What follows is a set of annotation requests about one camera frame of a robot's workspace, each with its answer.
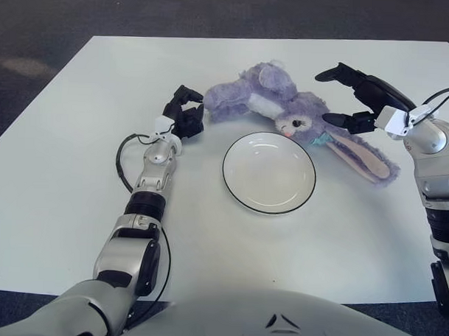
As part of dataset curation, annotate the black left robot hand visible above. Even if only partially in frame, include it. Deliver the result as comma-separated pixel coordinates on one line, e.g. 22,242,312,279
161,83,206,141

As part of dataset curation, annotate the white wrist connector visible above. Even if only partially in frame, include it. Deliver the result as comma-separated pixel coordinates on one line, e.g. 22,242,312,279
154,116,175,138
403,102,431,129

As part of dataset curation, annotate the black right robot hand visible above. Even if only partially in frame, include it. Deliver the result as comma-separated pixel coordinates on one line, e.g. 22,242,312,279
312,61,419,138

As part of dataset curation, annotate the purple plush bunny doll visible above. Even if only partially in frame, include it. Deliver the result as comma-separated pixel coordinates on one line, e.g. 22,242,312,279
201,56,405,188

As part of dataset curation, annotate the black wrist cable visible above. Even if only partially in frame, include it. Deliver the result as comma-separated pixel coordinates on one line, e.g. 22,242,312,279
410,84,449,127
114,133,161,195

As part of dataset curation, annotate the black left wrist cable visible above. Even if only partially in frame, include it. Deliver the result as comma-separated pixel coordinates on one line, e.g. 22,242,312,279
114,133,161,195

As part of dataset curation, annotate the white right wrist connector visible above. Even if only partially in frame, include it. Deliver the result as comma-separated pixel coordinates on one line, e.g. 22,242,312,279
403,102,431,129

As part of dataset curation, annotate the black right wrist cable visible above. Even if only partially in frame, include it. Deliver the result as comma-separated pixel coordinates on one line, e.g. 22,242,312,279
410,84,449,127

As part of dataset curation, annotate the thin black left elbow cable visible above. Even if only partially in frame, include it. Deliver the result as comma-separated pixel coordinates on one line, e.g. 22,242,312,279
130,223,173,321

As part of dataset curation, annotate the grey robot torso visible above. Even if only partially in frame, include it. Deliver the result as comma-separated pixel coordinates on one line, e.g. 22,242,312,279
118,281,442,336

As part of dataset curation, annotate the white plate with black rim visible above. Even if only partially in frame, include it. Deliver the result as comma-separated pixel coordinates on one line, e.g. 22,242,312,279
220,130,318,217

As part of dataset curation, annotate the white left wrist connector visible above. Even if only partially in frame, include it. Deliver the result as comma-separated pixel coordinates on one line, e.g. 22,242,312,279
154,116,175,138

